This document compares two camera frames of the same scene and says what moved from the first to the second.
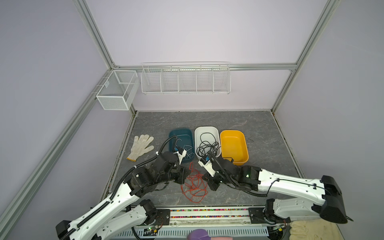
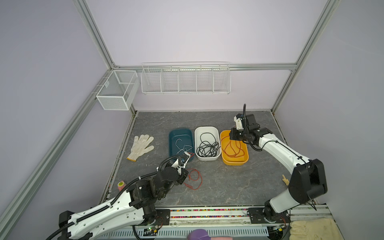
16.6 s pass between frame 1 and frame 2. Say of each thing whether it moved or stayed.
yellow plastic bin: stayed
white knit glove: stayed
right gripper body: moved
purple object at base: stayed
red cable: moved
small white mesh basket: stayed
